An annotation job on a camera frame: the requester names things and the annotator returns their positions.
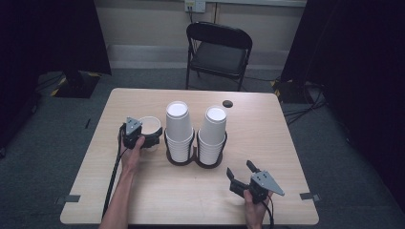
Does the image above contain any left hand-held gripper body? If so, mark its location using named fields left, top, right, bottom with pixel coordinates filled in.
left=118, top=116, right=146, bottom=151

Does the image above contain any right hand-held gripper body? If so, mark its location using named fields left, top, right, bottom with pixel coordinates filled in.
left=228, top=170, right=286, bottom=204

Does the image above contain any white paper cup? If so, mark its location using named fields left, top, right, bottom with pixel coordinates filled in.
left=139, top=115, right=162, bottom=153

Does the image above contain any black double cup holder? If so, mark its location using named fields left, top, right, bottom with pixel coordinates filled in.
left=163, top=127, right=228, bottom=170

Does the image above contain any stack of white cups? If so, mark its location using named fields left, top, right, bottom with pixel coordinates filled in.
left=164, top=100, right=195, bottom=164
left=197, top=105, right=228, bottom=166

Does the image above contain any person's left hand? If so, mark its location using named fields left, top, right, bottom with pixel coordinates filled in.
left=119, top=136, right=146, bottom=176

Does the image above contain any person's right hand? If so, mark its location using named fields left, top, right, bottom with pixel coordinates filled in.
left=244, top=190, right=273, bottom=229

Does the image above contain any grey floor tape strip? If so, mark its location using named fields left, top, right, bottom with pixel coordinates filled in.
left=54, top=194, right=81, bottom=205
left=299, top=192, right=322, bottom=202

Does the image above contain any black stand base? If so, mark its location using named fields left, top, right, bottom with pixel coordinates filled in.
left=51, top=70, right=102, bottom=99
left=270, top=79, right=308, bottom=104

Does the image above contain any black folding chair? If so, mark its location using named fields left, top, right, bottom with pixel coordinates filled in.
left=185, top=21, right=253, bottom=93

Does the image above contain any black curtain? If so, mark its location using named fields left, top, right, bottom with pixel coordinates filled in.
left=0, top=0, right=113, bottom=151
left=280, top=0, right=405, bottom=208

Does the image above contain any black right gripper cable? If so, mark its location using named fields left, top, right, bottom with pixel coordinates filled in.
left=261, top=195, right=276, bottom=229

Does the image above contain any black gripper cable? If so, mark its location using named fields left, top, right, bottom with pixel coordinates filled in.
left=101, top=124, right=127, bottom=220
left=261, top=195, right=276, bottom=229

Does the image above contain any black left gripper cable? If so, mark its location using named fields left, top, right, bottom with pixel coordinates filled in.
left=101, top=124, right=127, bottom=220

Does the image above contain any black floor cables bundle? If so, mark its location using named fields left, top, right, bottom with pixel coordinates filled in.
left=281, top=81, right=329, bottom=127

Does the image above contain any white wall outlet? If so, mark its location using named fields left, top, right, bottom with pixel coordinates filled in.
left=184, top=0, right=207, bottom=13

